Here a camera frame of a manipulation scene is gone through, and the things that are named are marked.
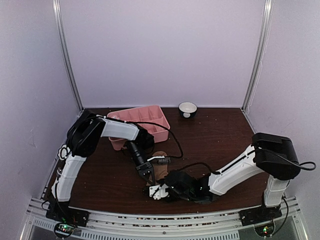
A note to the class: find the black white ceramic bowl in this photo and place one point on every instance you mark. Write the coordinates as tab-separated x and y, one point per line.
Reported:
187	110

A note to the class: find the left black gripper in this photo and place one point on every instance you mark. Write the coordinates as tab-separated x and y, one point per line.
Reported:
144	172

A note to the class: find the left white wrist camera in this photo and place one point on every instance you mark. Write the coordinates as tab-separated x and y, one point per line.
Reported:
160	160

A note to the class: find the pink patterned sock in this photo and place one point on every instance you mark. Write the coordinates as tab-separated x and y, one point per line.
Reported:
115	117

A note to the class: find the white fluted bowl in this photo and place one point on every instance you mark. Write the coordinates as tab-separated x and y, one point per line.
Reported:
63	153

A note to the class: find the pink divided organizer tray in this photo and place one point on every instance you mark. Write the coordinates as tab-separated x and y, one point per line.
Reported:
131	120

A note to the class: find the aluminium frame post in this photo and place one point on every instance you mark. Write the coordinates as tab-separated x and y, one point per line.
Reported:
65	53
263	37

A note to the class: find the tan brown sock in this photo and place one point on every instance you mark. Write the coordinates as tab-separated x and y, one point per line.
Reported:
160	170

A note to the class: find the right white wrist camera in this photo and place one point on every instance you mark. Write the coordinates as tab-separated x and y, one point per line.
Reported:
156	192

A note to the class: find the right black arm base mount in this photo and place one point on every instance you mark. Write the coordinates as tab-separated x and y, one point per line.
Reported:
262	219

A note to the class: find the left aluminium frame post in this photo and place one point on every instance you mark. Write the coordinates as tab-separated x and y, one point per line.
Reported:
65	53

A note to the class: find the right aluminium frame post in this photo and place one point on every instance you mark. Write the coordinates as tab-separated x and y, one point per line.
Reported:
263	37

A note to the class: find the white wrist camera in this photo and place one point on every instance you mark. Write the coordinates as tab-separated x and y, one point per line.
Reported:
156	192
160	160

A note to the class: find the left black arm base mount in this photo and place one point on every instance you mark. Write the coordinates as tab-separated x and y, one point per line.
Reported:
68	220

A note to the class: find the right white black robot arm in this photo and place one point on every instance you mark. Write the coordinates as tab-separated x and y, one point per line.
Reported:
268	153

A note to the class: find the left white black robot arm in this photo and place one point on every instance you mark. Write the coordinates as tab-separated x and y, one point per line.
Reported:
82	140

